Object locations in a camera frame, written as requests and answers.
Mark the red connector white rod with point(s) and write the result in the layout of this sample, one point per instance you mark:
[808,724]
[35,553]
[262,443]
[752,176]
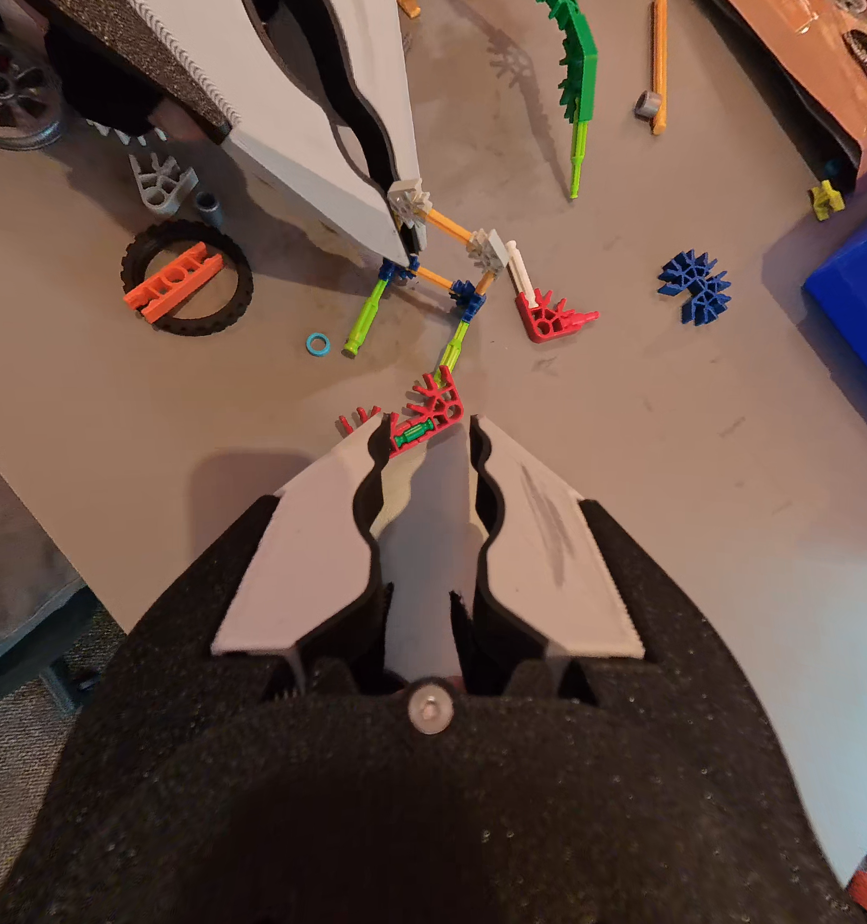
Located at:
[546,318]

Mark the blue snowflake connector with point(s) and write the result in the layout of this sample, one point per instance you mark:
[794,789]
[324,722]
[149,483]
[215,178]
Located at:
[694,286]

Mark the orange rod blue connector frame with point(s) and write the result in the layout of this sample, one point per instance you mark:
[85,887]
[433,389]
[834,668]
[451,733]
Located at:
[448,228]

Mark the orange rod grey end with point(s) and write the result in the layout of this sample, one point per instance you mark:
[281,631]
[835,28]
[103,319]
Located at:
[659,58]

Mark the orange ladder connector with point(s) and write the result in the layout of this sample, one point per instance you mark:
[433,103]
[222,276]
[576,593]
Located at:
[174,282]

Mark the black rubber tire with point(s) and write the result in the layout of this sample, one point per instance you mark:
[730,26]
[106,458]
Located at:
[232,289]

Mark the red connector pair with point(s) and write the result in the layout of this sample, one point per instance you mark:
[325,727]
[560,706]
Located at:
[431,412]

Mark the small grey spacer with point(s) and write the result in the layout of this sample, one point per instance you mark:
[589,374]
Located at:
[210,211]

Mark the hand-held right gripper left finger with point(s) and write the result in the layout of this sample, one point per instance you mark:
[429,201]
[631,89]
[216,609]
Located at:
[297,578]

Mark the small yellow connector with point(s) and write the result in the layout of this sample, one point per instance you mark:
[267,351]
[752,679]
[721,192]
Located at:
[826,199]

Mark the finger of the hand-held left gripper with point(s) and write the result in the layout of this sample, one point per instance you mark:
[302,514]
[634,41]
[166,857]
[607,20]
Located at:
[376,72]
[268,130]

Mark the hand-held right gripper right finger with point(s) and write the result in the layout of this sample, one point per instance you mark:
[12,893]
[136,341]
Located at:
[556,578]

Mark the white snowflake connector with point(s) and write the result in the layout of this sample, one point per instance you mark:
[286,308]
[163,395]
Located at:
[123,133]

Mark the grey wheel hub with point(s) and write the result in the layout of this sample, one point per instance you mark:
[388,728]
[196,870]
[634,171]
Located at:
[8,87]

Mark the grey fabric chair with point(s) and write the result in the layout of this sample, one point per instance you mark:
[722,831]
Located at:
[15,563]

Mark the printed toy packet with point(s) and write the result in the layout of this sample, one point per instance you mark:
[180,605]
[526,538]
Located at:
[823,58]

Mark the grey fan connector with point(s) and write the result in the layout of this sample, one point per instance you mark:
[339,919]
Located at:
[162,184]

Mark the blue plastic bin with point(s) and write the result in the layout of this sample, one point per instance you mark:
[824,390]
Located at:
[860,296]

